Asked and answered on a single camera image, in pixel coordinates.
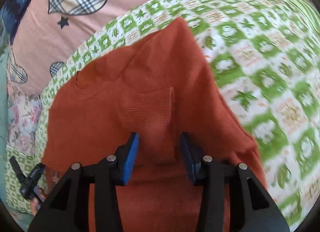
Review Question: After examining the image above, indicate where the green checked cartoon bed sheet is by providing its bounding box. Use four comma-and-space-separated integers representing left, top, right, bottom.
5, 0, 318, 230

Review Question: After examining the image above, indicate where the teal floral pillow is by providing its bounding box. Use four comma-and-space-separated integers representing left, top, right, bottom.
0, 52, 11, 152

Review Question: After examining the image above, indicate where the pink quilt with plaid hearts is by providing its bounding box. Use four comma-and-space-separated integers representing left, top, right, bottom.
6, 0, 240, 95

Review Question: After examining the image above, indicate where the rust orange knit sweater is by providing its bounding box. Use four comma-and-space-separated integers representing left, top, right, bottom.
41, 18, 267, 232

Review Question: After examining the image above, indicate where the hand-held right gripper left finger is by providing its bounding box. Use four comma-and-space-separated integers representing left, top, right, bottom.
27, 132, 140, 232

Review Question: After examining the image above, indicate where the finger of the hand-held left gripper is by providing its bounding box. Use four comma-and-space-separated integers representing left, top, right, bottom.
20, 163, 46, 204

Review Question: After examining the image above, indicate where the person's left hand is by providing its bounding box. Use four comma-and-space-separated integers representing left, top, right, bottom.
30, 198, 40, 215

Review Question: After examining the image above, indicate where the navy blue cloth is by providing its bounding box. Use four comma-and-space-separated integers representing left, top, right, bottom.
2, 0, 59, 45

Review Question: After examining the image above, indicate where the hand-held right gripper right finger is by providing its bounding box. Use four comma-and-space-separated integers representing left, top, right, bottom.
180, 132, 292, 232

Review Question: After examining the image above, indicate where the floral ruffled pillow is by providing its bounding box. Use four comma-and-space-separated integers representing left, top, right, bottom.
7, 91, 43, 149

